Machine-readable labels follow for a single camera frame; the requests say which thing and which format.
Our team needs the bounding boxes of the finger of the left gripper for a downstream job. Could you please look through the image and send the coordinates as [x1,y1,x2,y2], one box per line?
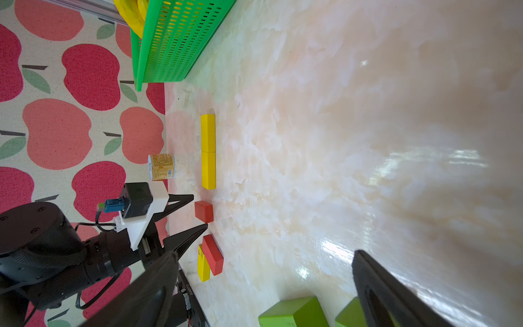
[153,194,194,222]
[163,223,208,259]

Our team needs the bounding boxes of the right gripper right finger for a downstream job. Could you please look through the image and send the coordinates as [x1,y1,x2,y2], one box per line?
[352,250,451,327]

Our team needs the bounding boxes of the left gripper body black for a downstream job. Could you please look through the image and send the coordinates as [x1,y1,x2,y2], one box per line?
[138,221,165,266]

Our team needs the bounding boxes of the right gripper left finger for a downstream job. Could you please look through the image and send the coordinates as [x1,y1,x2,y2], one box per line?
[83,251,178,327]

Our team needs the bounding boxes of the red block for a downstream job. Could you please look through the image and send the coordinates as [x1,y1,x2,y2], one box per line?
[202,234,224,276]
[195,200,214,223]

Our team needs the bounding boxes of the yellow block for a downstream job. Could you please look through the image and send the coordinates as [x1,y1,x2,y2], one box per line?
[200,114,216,153]
[202,152,217,190]
[197,245,211,283]

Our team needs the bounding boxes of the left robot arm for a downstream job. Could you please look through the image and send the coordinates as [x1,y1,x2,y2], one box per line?
[1,202,208,326]

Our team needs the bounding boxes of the small tin can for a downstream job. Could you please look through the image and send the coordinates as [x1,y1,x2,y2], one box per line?
[148,153,176,181]

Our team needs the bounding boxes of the green block right upper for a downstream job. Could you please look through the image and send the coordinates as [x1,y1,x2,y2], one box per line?
[334,296,403,327]

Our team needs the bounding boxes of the green block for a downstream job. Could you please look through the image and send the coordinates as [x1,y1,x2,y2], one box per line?
[334,296,403,327]
[258,296,329,327]

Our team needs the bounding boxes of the green block left upper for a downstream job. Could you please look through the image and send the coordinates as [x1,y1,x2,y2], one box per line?
[258,296,329,327]

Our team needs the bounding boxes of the green plastic basket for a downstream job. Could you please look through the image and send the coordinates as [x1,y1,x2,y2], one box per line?
[131,0,235,91]

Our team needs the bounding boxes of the yellow banana bunch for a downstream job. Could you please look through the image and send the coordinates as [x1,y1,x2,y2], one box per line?
[113,0,149,38]

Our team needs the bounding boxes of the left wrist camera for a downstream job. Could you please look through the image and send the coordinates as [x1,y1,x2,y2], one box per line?
[95,181,170,251]

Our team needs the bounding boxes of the left aluminium post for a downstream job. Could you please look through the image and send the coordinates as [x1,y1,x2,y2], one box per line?
[46,0,127,26]

